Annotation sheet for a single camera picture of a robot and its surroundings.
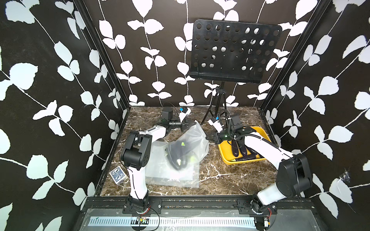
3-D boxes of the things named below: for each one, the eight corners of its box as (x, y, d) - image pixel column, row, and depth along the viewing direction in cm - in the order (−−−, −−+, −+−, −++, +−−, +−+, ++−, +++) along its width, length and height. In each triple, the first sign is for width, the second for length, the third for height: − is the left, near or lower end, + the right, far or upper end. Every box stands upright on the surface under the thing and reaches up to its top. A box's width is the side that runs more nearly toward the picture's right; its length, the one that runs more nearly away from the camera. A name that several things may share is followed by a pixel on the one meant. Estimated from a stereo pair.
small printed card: (110, 174, 87) (109, 172, 85) (120, 167, 89) (118, 165, 88) (117, 185, 82) (116, 184, 81) (127, 177, 85) (126, 176, 83)
